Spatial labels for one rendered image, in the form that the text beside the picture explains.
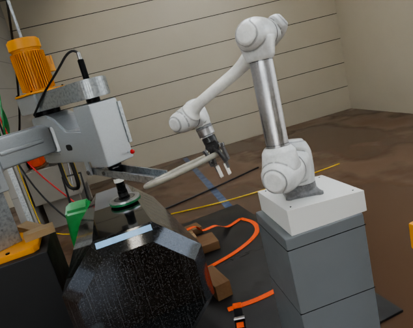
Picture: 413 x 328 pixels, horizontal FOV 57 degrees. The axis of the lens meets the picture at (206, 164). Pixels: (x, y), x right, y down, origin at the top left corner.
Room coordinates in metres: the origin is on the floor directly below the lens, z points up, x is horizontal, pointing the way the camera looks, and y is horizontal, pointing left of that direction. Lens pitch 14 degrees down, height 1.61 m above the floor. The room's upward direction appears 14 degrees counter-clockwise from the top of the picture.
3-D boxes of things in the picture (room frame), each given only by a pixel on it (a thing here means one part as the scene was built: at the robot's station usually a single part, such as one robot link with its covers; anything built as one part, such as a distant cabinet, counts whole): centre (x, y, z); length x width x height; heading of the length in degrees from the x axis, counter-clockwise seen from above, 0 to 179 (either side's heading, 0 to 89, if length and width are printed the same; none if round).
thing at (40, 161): (5.43, 2.33, 1.00); 0.50 x 0.22 x 0.33; 9
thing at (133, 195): (2.55, 0.61, 0.88); 0.21 x 0.21 x 0.01
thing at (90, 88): (2.79, 0.87, 1.64); 0.96 x 0.25 x 0.17; 46
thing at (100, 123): (2.60, 0.67, 1.35); 0.36 x 0.22 x 0.45; 46
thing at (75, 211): (3.88, 1.44, 0.43); 0.35 x 0.35 x 0.87; 1
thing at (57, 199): (5.58, 2.15, 0.43); 1.30 x 0.62 x 0.86; 9
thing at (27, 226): (2.72, 1.39, 0.80); 0.20 x 0.10 x 0.05; 60
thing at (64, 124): (2.83, 0.89, 1.33); 0.74 x 0.23 x 0.49; 46
